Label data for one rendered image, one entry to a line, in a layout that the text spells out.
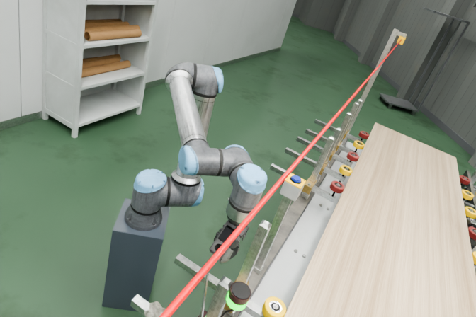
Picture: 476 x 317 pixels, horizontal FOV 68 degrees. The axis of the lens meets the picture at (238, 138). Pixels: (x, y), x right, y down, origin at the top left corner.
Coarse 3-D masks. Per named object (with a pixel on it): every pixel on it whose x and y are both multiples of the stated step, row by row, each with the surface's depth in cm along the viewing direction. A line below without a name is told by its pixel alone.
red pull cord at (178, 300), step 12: (384, 60) 177; (372, 72) 144; (312, 144) 70; (300, 156) 64; (288, 168) 59; (252, 216) 46; (240, 228) 43; (228, 240) 41; (216, 252) 39; (204, 276) 36; (192, 288) 34; (180, 300) 33; (168, 312) 31
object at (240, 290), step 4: (232, 284) 99; (236, 284) 99; (240, 284) 100; (244, 284) 100; (232, 288) 98; (236, 288) 98; (240, 288) 99; (244, 288) 99; (248, 288) 99; (232, 292) 97; (236, 292) 97; (240, 292) 97; (244, 292) 98; (248, 292) 98; (236, 296) 96; (240, 296) 96; (244, 296) 97; (248, 296) 97; (224, 304) 102; (224, 312) 105
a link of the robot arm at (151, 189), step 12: (144, 180) 168; (156, 180) 170; (168, 180) 174; (132, 192) 173; (144, 192) 166; (156, 192) 168; (168, 192) 172; (132, 204) 174; (144, 204) 170; (156, 204) 172; (168, 204) 175
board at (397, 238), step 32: (384, 128) 314; (384, 160) 255; (416, 160) 272; (448, 160) 290; (352, 192) 204; (384, 192) 214; (416, 192) 225; (448, 192) 238; (352, 224) 177; (384, 224) 185; (416, 224) 193; (448, 224) 202; (320, 256) 151; (352, 256) 157; (384, 256) 163; (416, 256) 169; (448, 256) 176; (320, 288) 136; (352, 288) 140; (384, 288) 145; (416, 288) 150; (448, 288) 156
